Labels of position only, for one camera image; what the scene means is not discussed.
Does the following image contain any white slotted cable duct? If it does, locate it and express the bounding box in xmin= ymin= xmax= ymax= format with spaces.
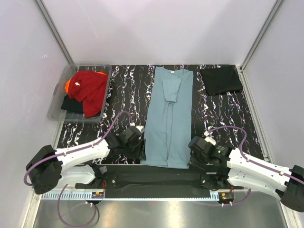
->
xmin=42 ymin=190 xmax=105 ymax=200

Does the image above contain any orange t-shirt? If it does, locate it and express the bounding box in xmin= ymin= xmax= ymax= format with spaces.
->
xmin=65 ymin=80 xmax=71 ymax=93

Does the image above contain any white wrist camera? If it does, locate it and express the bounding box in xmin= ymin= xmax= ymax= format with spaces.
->
xmin=130 ymin=123 xmax=145 ymax=134
xmin=204 ymin=131 xmax=216 ymax=146

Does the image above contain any blue t-shirt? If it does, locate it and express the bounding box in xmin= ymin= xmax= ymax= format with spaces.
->
xmin=141 ymin=67 xmax=193 ymax=169

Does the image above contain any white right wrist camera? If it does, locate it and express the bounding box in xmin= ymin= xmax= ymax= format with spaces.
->
xmin=204 ymin=131 xmax=216 ymax=146

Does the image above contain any folded black t-shirt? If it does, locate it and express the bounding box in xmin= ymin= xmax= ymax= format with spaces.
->
xmin=200 ymin=65 xmax=243 ymax=95

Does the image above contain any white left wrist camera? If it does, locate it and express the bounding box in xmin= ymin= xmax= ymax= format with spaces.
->
xmin=130 ymin=123 xmax=145 ymax=134

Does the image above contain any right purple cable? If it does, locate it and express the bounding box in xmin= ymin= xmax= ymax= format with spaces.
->
xmin=204 ymin=125 xmax=304 ymax=208

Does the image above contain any black t-shirt in bin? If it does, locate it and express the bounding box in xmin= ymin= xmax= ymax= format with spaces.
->
xmin=61 ymin=95 xmax=84 ymax=114

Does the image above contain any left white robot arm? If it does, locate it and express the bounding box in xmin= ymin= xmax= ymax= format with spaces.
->
xmin=24 ymin=125 xmax=145 ymax=195

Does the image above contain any red t-shirt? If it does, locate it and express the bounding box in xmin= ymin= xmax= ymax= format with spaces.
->
xmin=68 ymin=71 xmax=109 ymax=118

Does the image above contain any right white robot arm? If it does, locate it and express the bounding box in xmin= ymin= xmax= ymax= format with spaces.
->
xmin=188 ymin=136 xmax=304 ymax=212

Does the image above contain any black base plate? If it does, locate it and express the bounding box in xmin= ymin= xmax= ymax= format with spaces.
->
xmin=75 ymin=165 xmax=245 ymax=199

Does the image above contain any clear plastic bin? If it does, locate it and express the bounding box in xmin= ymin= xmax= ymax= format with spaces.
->
xmin=47 ymin=63 xmax=112 ymax=123

